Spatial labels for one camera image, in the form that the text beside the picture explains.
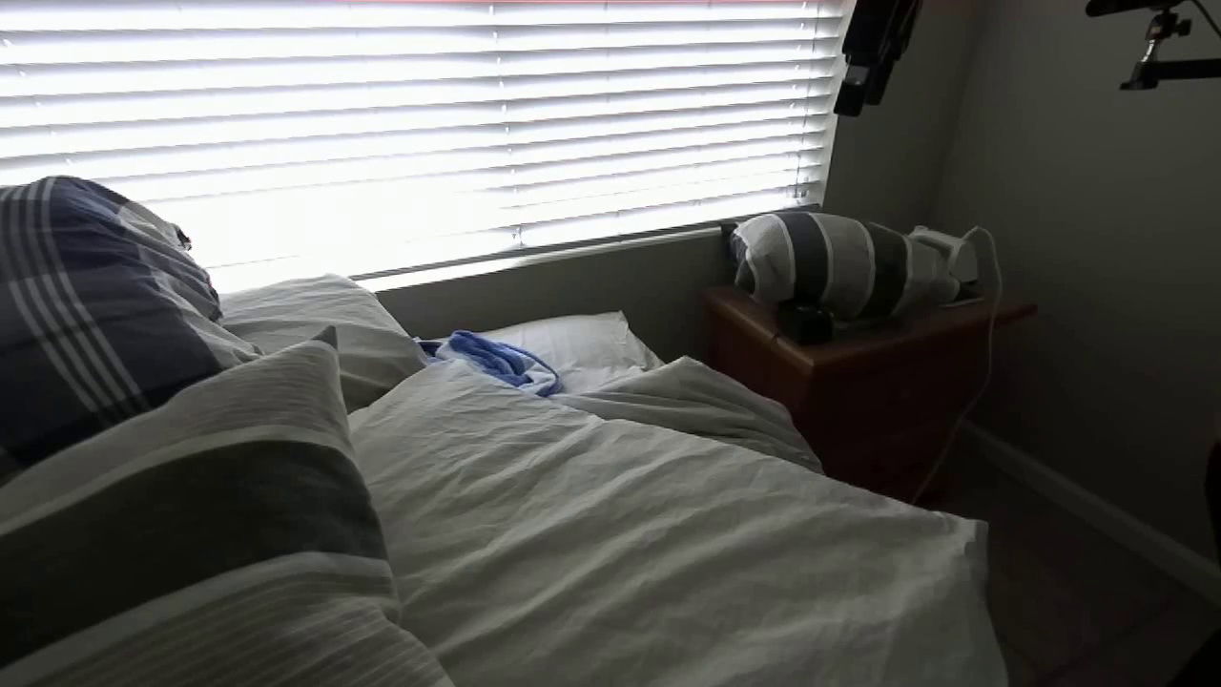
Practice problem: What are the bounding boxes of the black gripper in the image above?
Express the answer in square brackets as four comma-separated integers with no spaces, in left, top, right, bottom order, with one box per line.
[835,0,923,120]

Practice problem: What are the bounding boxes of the white blanket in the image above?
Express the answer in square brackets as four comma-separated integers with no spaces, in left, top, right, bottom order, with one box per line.
[349,367,1008,687]

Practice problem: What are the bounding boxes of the striped bolster pillow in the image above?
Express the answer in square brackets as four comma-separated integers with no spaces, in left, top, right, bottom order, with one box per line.
[728,211,958,322]

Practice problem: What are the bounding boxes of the white device on nightstand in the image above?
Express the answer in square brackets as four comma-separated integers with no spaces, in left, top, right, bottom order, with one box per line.
[911,225,981,301]

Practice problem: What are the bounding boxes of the wooden nightstand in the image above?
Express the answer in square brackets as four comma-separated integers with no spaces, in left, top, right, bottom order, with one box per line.
[705,285,1036,503]

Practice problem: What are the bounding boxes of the white bed pillow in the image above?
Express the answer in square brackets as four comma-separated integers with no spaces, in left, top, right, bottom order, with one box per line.
[493,312,659,395]

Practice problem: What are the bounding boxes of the blue cloth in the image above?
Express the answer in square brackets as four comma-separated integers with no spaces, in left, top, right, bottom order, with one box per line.
[420,330,565,397]

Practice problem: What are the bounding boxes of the white window blinds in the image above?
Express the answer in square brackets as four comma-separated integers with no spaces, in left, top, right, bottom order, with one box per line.
[0,0,855,285]

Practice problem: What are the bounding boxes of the cream pillow behind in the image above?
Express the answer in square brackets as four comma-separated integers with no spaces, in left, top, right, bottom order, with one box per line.
[222,276,420,407]

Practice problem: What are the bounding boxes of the navy plaid pillow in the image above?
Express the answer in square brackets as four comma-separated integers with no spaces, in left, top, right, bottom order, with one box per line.
[0,175,250,468]

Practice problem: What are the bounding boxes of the grey striped front pillow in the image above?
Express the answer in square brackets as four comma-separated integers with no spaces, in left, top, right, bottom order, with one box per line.
[0,344,448,687]

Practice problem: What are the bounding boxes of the white cable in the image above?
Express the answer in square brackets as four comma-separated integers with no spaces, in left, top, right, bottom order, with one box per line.
[906,222,1008,508]

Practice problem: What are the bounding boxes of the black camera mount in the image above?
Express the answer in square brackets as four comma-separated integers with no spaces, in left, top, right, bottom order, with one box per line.
[1082,0,1221,91]

